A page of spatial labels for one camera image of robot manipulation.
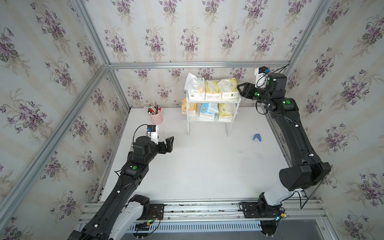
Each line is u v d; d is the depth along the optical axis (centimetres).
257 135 101
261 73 62
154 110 107
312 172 41
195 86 80
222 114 90
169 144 68
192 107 93
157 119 107
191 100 78
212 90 77
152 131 64
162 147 67
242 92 66
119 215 54
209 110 90
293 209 74
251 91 64
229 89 77
